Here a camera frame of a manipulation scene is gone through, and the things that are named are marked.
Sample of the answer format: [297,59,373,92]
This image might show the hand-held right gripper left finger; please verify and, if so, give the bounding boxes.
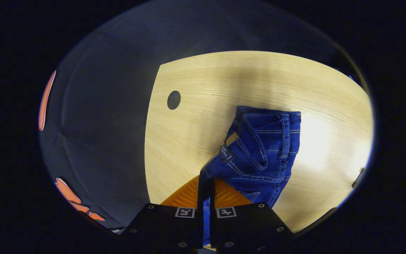
[118,175,205,252]

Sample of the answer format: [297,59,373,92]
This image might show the blue denim jeans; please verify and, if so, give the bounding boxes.
[199,105,301,246]

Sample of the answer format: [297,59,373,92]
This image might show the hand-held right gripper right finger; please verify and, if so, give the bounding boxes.
[209,178,294,251]

